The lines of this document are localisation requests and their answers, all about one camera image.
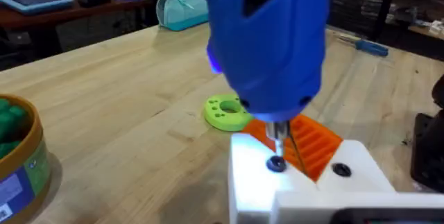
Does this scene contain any blue-handled hand screwdriver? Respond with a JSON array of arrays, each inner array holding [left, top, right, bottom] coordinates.
[[338, 35, 390, 58]]

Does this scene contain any white orange left gripper left finger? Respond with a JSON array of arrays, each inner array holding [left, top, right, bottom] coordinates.
[[228, 118, 318, 224]]

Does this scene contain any blue electric screwdriver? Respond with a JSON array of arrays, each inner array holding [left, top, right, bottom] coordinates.
[[201, 0, 330, 164]]

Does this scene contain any dark brown side table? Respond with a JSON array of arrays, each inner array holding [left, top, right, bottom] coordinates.
[[0, 0, 154, 58]]

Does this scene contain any white orange left gripper right finger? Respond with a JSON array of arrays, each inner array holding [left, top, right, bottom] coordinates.
[[289, 114, 397, 193]]

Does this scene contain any teal zip pencil case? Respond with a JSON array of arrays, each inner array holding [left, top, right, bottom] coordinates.
[[155, 0, 210, 32]]

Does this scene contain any brown tub of green toys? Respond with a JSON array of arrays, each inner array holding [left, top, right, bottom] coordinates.
[[0, 94, 53, 224]]

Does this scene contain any green disc with holes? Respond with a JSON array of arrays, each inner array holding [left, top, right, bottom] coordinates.
[[203, 93, 254, 132]]

